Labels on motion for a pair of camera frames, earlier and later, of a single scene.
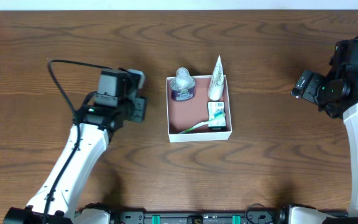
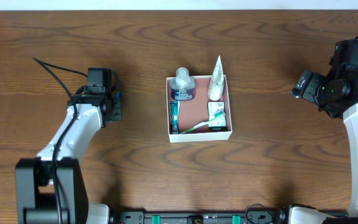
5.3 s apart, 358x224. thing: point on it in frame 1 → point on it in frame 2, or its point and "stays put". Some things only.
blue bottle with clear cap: [183, 86] stays put
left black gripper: [139, 109] → [116, 109]
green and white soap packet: [217, 119] stays put
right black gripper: [305, 88] stays put
